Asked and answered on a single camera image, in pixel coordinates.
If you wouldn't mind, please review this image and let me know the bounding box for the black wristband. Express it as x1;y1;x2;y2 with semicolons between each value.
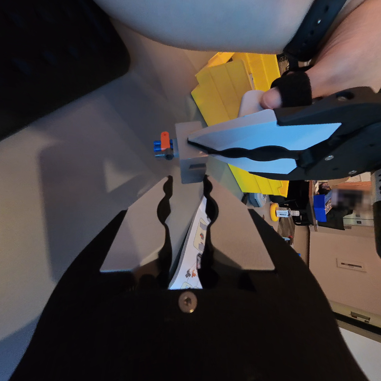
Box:
281;0;348;72

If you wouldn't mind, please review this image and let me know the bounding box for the open instruction booklet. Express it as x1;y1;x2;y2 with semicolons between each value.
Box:
168;195;213;291

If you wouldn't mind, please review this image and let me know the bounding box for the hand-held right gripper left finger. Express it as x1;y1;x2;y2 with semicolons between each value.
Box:
100;176;174;288

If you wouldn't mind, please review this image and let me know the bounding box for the grey desk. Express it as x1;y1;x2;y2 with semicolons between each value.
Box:
0;18;286;343

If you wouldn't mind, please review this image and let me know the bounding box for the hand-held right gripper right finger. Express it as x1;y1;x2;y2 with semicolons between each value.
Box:
197;175;276;288

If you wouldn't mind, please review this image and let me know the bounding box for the person's left hand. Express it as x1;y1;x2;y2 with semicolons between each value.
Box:
261;0;381;110

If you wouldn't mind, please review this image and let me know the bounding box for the yellow plastic bin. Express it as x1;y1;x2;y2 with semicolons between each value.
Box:
190;52;289;198

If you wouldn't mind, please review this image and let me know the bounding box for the orange blue connector assembly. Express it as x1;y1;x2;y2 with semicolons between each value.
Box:
153;132;179;161

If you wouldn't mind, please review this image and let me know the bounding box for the grey motor block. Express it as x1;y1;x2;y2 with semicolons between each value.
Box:
175;120;209;184

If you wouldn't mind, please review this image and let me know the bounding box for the blue box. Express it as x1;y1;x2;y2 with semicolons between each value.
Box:
313;193;332;222

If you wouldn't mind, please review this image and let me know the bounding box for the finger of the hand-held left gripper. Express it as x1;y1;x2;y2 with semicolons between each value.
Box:
208;154;300;176
188;109;342;162

